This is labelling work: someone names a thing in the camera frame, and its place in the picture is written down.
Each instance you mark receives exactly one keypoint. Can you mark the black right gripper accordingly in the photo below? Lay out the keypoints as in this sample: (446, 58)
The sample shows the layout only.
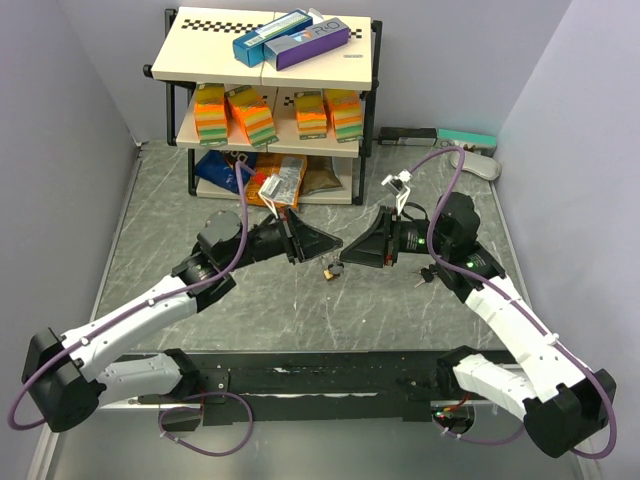
(376, 247)

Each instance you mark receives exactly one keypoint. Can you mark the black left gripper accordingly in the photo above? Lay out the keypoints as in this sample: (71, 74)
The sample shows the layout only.
(302, 241)

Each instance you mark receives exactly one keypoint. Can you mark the black-headed key bunch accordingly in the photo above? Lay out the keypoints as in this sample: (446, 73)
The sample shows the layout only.
(336, 267)

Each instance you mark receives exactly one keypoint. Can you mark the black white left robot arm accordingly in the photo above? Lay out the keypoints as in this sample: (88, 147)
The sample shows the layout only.
(69, 376)

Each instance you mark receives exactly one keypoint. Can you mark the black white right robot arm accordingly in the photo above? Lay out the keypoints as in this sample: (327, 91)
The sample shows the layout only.
(559, 400)

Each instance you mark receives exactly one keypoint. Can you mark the black-headed keys on table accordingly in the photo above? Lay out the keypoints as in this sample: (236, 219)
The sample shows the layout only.
(425, 276)

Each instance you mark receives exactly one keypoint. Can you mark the brown snack bag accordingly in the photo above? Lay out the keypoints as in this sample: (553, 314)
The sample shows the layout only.
(319, 176)

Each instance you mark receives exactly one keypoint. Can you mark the orange snack bag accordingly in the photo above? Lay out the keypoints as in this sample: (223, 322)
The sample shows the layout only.
(290, 167)

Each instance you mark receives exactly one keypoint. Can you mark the black flat box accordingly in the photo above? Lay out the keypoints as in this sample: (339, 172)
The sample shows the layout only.
(407, 136)

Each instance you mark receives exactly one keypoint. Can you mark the blue chips bag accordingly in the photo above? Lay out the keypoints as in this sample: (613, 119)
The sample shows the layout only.
(218, 167)

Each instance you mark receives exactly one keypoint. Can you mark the sponge pack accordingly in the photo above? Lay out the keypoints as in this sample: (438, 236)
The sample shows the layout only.
(210, 114)
(310, 115)
(252, 114)
(345, 114)

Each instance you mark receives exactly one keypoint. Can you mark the sponge pack far right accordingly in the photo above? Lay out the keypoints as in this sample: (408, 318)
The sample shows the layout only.
(345, 114)

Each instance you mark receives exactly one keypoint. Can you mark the teal white box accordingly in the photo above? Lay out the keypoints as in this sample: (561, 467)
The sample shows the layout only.
(485, 145)

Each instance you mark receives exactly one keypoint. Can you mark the sponge pack far left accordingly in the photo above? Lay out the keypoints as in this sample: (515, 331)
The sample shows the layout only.
(210, 114)

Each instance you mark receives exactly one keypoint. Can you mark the purple box on shelf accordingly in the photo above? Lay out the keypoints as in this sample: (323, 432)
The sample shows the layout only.
(318, 39)

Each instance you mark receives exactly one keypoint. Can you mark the blue box on shelf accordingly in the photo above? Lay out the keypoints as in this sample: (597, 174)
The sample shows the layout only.
(249, 48)

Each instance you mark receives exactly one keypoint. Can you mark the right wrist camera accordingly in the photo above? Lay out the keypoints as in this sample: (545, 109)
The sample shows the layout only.
(399, 186)

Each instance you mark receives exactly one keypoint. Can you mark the aluminium rail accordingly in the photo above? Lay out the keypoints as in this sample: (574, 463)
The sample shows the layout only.
(114, 443)

